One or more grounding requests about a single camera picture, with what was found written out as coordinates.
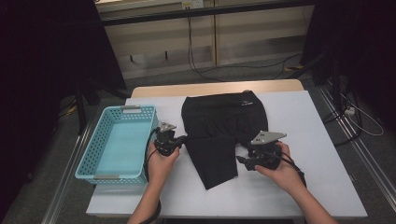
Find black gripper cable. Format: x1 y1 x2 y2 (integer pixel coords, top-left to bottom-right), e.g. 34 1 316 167
141 127 163 224
264 150 307 189

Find wooden table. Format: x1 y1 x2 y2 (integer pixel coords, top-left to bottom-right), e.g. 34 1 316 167
130 78 305 99

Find person's left hand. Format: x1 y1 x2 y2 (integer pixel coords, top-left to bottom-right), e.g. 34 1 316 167
147 142 180 187

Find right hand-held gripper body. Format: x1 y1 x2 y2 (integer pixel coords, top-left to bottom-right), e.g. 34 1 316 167
246 130 288 172

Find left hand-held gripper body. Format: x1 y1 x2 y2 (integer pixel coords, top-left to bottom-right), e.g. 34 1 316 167
153 120 185 157

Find beige cabinet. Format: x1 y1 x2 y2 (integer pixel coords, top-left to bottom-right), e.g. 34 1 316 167
96 0 316 80

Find black curtain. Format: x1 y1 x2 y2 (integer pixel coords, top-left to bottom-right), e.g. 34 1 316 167
0 0 127 213
300 0 396 132

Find black horizontal bar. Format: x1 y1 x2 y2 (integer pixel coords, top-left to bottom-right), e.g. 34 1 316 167
101 1 316 27

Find black floor cable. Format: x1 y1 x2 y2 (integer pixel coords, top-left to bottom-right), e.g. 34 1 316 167
321 90 363 147

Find black pants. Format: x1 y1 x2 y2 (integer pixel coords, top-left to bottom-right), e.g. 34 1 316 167
180 90 269 190

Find light blue plastic basket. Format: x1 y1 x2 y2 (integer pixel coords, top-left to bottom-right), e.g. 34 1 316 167
74 105 160 187

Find white wall socket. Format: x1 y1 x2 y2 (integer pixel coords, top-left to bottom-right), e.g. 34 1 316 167
181 0 205 9

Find black metal stand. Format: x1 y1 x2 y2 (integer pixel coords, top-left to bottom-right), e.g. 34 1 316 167
288 50 344 106
74 77 132 136

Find black hanging cable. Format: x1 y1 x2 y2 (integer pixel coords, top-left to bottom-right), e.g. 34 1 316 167
186 17 303 83

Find white cable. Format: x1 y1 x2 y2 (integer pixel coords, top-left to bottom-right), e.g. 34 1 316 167
340 92 385 137

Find person's right hand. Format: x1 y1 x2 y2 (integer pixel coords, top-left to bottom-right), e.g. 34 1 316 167
254 141 304 194

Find aluminium floor rail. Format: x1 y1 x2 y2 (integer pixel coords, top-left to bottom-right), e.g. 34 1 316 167
41 122 92 224
317 85 396 203

